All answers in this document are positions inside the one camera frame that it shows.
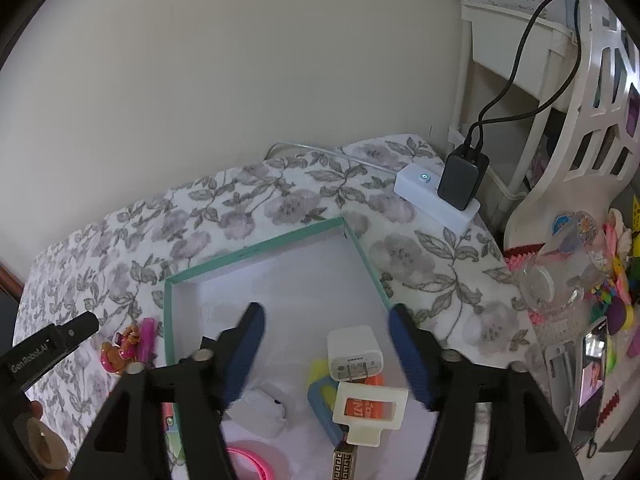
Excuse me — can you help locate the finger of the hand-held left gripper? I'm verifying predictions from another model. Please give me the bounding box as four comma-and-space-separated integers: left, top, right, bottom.
50, 311, 100, 357

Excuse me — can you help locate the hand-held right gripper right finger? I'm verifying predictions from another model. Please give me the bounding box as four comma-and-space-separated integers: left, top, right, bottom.
389, 303, 586, 480

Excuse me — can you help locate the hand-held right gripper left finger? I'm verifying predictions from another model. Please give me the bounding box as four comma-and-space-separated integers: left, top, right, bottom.
70, 302, 267, 480

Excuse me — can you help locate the pink toy figure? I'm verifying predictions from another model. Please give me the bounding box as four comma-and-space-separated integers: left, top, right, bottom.
100, 317, 158, 376

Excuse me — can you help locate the white smartwatch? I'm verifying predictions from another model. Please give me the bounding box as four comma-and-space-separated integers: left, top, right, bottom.
227, 382, 296, 438

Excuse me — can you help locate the white charger plug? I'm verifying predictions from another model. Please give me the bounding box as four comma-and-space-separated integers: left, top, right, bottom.
326, 326, 385, 383

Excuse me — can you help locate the teal cardboard box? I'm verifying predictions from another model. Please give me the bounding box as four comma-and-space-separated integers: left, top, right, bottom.
162, 216, 451, 480

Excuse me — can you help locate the translucent white plastic holder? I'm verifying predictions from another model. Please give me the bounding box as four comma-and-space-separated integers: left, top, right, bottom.
331, 382, 408, 447

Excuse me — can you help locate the gold patterned lighter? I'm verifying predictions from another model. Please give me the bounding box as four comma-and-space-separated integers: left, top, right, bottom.
330, 447, 362, 480

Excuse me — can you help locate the person's left hand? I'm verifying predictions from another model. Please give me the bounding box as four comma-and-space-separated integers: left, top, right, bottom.
26, 402, 69, 474

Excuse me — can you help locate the yellow plastic piece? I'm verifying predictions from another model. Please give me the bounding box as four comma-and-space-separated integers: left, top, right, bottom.
306, 358, 333, 386

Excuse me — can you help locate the green plastic piece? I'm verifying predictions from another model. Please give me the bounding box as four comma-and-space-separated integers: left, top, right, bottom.
167, 427, 189, 461

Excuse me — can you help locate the white plastic package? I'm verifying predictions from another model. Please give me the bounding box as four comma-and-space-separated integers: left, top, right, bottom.
542, 340, 583, 441

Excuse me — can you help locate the red knitted piece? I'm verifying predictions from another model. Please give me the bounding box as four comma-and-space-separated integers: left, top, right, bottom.
505, 242, 551, 273

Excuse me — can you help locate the clear plastic cup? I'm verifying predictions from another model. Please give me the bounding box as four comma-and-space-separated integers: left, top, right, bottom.
517, 212, 608, 321

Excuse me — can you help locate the white power strip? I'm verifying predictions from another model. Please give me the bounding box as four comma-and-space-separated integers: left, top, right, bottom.
393, 162, 481, 233

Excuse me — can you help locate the smartphone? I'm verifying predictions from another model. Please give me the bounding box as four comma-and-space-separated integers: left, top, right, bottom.
577, 316, 610, 433

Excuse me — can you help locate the pile of colourful toys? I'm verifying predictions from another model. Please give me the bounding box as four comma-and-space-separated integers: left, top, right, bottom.
585, 200, 640, 356

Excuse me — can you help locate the white lattice plastic basket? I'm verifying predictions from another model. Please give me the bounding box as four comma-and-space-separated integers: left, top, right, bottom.
502, 0, 640, 251

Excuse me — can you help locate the brown wooden frame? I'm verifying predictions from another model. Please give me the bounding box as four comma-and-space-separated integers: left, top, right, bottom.
0, 257, 23, 301

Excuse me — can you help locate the blue plastic frame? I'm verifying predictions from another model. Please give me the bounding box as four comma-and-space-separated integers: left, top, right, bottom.
306, 377, 346, 448

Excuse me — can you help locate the black cable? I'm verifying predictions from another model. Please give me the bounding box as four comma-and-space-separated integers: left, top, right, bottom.
475, 0, 583, 153
465, 0, 578, 148

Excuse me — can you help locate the black power adapter with cable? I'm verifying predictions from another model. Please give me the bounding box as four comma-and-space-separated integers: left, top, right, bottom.
447, 0, 581, 201

